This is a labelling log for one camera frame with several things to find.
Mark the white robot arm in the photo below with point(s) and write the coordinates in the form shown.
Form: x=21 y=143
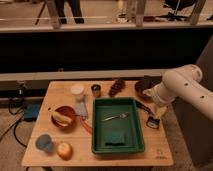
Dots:
x=183 y=82

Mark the small metal cup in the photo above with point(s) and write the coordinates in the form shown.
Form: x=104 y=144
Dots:
x=96 y=90

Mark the white plastic cup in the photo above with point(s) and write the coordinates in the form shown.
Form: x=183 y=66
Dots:
x=77 y=91

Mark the silver metal fork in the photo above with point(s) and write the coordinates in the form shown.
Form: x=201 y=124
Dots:
x=123 y=115

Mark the blue plastic cup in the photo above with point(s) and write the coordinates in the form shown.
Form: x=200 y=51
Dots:
x=44 y=143

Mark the bunch of dark grapes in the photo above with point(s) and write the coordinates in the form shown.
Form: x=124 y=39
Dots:
x=117 y=87

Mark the grey blue cloth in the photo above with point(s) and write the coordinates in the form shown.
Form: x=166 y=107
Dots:
x=81 y=110

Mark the green plastic tray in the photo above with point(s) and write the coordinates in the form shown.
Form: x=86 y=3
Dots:
x=131 y=126

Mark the red bowl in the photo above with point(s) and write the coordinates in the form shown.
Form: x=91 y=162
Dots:
x=72 y=115

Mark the blue sponge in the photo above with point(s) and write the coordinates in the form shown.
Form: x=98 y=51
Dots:
x=114 y=138

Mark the yellow banana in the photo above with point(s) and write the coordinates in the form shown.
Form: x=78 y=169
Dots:
x=61 y=115

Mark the yellow red apple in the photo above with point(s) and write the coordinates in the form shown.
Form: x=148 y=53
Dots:
x=64 y=151

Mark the blue box on floor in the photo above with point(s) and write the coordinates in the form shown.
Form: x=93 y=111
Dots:
x=31 y=112

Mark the black office chair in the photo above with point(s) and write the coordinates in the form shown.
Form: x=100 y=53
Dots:
x=176 y=6

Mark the red handled utensil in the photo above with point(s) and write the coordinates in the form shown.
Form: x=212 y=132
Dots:
x=84 y=124

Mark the black handled peeler tool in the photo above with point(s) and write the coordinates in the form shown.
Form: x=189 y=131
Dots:
x=151 y=122

